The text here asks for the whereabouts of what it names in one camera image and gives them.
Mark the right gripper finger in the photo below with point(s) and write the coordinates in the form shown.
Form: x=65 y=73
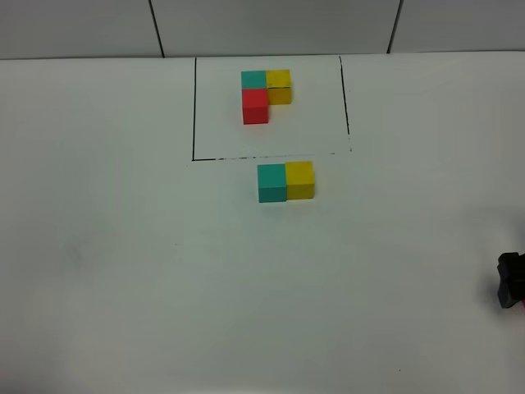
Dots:
x=510 y=268

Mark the yellow template block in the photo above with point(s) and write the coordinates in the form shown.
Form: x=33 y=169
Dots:
x=279 y=87

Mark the red template block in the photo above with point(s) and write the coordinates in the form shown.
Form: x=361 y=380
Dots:
x=255 y=106

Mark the green template block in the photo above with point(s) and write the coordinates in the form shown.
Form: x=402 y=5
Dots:
x=253 y=80

